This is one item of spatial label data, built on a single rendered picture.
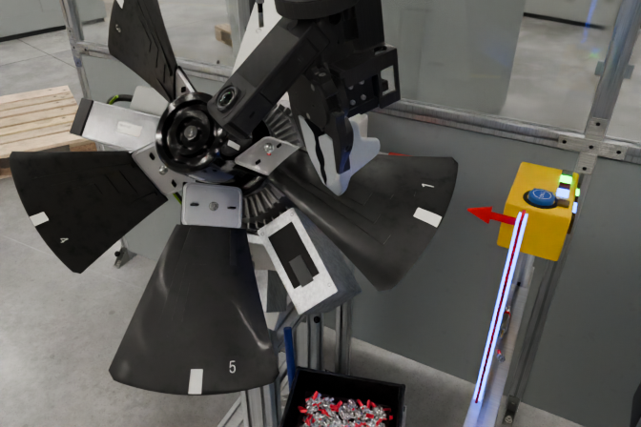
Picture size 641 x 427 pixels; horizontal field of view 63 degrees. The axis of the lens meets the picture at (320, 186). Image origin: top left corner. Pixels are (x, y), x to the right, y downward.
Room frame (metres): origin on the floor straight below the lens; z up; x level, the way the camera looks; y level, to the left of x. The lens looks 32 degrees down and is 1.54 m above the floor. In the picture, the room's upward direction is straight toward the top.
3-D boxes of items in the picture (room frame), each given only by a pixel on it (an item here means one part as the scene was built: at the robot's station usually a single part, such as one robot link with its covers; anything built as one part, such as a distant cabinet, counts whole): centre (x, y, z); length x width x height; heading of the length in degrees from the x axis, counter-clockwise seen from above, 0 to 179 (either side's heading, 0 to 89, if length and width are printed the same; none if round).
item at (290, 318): (0.92, 0.09, 0.56); 0.19 x 0.04 x 0.04; 153
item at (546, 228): (0.76, -0.38, 1.02); 0.16 x 0.10 x 0.11; 153
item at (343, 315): (1.20, -0.08, 0.42); 0.04 x 0.04 x 0.83; 63
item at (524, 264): (0.76, -0.38, 0.92); 0.03 x 0.03 x 0.12; 63
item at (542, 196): (0.72, -0.36, 1.08); 0.04 x 0.04 x 0.02
